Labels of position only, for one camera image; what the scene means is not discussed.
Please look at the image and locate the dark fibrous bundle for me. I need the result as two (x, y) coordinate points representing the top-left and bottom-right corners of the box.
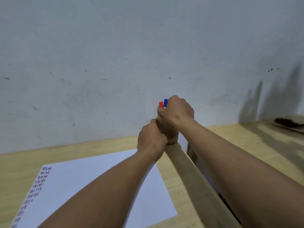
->
(273, 117), (304, 133)

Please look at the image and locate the white paper sheet with marks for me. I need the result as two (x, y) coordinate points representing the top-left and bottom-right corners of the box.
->
(10, 149), (178, 228)

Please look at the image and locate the person's right forearm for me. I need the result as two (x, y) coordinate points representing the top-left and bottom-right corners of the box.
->
(178, 119), (304, 228)

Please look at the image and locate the wooden pen holder cup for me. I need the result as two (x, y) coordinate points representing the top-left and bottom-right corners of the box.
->
(156, 113), (180, 146)

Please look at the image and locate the person's left hand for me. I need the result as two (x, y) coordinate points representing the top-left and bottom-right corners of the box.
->
(137, 118), (168, 162)

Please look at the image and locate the person's right hand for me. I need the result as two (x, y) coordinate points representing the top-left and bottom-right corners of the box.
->
(157, 95), (195, 131)

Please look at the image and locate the person's left forearm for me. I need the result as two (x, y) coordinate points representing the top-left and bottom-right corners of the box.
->
(38, 150), (165, 228)

